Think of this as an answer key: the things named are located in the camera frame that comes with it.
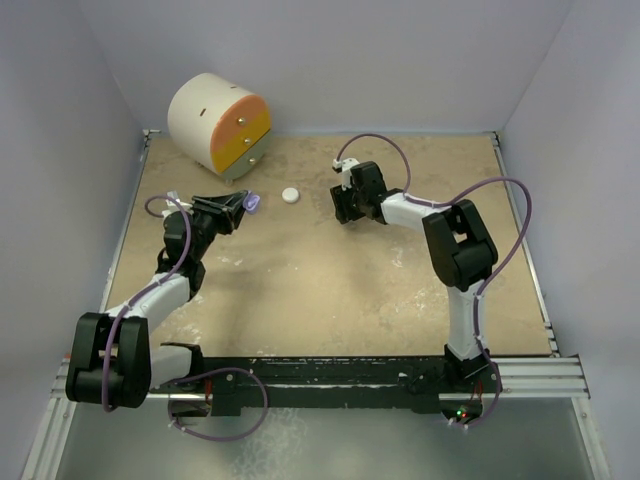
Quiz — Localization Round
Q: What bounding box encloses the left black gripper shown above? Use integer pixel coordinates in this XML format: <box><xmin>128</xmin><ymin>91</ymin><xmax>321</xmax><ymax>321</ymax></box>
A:
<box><xmin>187</xmin><ymin>191</ymin><xmax>248</xmax><ymax>261</ymax></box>

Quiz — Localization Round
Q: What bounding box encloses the purple earbud charging case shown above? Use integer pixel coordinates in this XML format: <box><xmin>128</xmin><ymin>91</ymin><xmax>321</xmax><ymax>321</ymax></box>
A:
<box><xmin>243</xmin><ymin>191</ymin><xmax>261</xmax><ymax>214</ymax></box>

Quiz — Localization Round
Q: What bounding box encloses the white earbud charging case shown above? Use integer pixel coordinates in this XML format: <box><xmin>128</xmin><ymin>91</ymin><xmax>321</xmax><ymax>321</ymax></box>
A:
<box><xmin>281</xmin><ymin>187</ymin><xmax>300</xmax><ymax>204</ymax></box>

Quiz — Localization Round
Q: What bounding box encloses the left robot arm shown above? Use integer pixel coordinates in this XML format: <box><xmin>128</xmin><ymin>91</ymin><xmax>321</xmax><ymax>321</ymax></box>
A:
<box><xmin>65</xmin><ymin>190</ymin><xmax>260</xmax><ymax>412</ymax></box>

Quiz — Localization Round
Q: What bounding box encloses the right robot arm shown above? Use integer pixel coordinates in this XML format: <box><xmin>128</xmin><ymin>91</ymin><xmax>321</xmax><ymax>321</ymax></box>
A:
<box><xmin>330</xmin><ymin>158</ymin><xmax>498</xmax><ymax>391</ymax></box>

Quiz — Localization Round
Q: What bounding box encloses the round mini drawer cabinet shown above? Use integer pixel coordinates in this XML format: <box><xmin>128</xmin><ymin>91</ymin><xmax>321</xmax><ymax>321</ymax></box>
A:
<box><xmin>167</xmin><ymin>73</ymin><xmax>271</xmax><ymax>181</ymax></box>

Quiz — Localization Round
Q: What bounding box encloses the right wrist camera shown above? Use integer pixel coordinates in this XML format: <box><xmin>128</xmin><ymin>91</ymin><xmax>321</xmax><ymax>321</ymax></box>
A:
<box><xmin>332</xmin><ymin>158</ymin><xmax>360</xmax><ymax>190</ymax></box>

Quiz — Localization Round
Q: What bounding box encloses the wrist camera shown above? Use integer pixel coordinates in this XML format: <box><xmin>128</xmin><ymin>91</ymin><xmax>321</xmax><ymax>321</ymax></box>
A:
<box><xmin>161</xmin><ymin>191</ymin><xmax>192</xmax><ymax>219</ymax></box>
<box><xmin>332</xmin><ymin>158</ymin><xmax>360</xmax><ymax>190</ymax></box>

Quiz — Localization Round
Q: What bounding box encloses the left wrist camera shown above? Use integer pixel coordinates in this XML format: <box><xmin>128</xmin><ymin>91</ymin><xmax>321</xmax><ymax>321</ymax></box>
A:
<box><xmin>161</xmin><ymin>191</ymin><xmax>192</xmax><ymax>219</ymax></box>

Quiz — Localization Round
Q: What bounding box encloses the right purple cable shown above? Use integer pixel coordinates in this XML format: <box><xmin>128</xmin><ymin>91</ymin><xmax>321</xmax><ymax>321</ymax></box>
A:
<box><xmin>335</xmin><ymin>133</ymin><xmax>534</xmax><ymax>430</ymax></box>

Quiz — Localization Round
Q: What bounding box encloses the purple cable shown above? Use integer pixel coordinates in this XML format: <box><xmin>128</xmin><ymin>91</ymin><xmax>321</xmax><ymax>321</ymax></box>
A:
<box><xmin>335</xmin><ymin>133</ymin><xmax>534</xmax><ymax>430</ymax></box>
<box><xmin>101</xmin><ymin>194</ymin><xmax>270</xmax><ymax>442</ymax></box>

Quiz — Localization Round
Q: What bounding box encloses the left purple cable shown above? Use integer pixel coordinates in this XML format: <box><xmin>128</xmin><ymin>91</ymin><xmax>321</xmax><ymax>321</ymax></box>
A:
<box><xmin>101</xmin><ymin>194</ymin><xmax>270</xmax><ymax>442</ymax></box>

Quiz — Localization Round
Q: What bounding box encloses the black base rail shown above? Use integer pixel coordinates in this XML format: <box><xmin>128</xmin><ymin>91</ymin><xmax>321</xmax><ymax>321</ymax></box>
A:
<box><xmin>151</xmin><ymin>345</ymin><xmax>503</xmax><ymax>421</ymax></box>

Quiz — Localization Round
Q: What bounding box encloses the aluminium frame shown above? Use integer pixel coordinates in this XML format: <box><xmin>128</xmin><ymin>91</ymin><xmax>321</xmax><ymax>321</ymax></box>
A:
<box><xmin>52</xmin><ymin>153</ymin><xmax>611</xmax><ymax>479</ymax></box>

